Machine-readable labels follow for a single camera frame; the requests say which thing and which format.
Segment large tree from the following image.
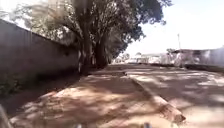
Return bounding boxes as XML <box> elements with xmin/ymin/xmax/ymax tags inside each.
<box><xmin>76</xmin><ymin>0</ymin><xmax>173</xmax><ymax>69</ymax></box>
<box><xmin>13</xmin><ymin>0</ymin><xmax>111</xmax><ymax>76</ymax></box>

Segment low buildings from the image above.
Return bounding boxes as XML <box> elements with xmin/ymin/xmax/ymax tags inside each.
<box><xmin>128</xmin><ymin>53</ymin><xmax>171</xmax><ymax>65</ymax></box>

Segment reddish paved sidewalk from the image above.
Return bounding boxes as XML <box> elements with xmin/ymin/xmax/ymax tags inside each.
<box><xmin>9</xmin><ymin>68</ymin><xmax>174</xmax><ymax>128</ymax></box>

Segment utility pole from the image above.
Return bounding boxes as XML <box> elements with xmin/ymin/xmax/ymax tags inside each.
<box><xmin>177</xmin><ymin>33</ymin><xmax>182</xmax><ymax>52</ymax></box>

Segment stone kerb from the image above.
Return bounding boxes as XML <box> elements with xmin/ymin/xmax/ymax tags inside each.
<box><xmin>126</xmin><ymin>73</ymin><xmax>188</xmax><ymax>124</ymax></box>

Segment reddish brown road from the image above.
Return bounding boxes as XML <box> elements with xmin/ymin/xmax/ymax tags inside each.
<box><xmin>109</xmin><ymin>63</ymin><xmax>224</xmax><ymax>128</ymax></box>

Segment grass verge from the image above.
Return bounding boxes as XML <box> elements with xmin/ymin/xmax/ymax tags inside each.
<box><xmin>184</xmin><ymin>63</ymin><xmax>224</xmax><ymax>73</ymax></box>

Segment weeds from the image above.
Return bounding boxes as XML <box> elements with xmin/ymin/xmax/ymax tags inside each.
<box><xmin>0</xmin><ymin>73</ymin><xmax>38</xmax><ymax>98</ymax></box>

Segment grey concrete wall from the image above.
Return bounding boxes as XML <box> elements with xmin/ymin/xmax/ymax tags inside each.
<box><xmin>0</xmin><ymin>18</ymin><xmax>83</xmax><ymax>83</ymax></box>

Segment white wall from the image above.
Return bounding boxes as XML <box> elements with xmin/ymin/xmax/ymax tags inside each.
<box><xmin>171</xmin><ymin>47</ymin><xmax>224</xmax><ymax>68</ymax></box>

